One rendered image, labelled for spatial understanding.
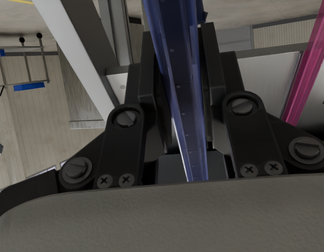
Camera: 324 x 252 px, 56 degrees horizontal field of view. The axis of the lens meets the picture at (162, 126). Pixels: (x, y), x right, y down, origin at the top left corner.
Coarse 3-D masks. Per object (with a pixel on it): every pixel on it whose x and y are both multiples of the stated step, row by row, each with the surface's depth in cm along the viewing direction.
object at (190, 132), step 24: (144, 0) 8; (168, 0) 8; (192, 0) 8; (168, 24) 9; (192, 24) 9; (168, 48) 9; (192, 48) 9; (168, 72) 10; (192, 72) 10; (168, 96) 12; (192, 96) 12; (192, 120) 13; (192, 144) 15; (192, 168) 18
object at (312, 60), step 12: (312, 36) 25; (312, 48) 25; (312, 60) 26; (300, 72) 28; (312, 72) 28; (300, 84) 29; (312, 84) 29; (300, 96) 31; (288, 108) 33; (300, 108) 33; (288, 120) 35
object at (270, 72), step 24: (264, 48) 28; (288, 48) 27; (120, 72) 29; (240, 72) 29; (264, 72) 29; (288, 72) 29; (120, 96) 32; (264, 96) 32; (288, 96) 33; (312, 96) 33; (312, 120) 37
